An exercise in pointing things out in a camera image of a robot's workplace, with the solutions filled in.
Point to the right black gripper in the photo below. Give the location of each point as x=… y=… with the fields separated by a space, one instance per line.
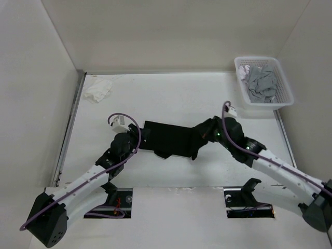
x=206 y=130

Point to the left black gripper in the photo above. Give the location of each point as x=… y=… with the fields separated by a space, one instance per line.
x=133 y=132

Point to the black tank top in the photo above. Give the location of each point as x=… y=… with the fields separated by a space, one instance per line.
x=167 y=140

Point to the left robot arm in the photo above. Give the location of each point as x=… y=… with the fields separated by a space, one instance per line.
x=52 y=213

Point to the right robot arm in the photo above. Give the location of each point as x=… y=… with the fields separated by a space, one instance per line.
x=301 y=194

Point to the white folded tank top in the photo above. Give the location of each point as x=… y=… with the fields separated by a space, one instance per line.
x=99 y=90

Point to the pale pink tank top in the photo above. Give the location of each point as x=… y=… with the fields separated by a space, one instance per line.
x=244 y=72

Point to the grey tank top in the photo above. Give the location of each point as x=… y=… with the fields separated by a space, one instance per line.
x=261 y=84

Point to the white plastic basket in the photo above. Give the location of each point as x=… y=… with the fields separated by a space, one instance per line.
x=283 y=97

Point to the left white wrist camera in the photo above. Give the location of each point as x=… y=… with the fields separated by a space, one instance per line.
x=118 y=124

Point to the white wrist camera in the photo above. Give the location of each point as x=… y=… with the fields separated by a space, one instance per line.
x=118 y=124
x=230 y=111

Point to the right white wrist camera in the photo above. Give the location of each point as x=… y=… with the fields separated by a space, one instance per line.
x=230 y=111

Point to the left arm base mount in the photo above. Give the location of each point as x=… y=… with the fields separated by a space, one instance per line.
x=118 y=204

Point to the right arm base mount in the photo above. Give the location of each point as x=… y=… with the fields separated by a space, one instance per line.
x=240 y=202

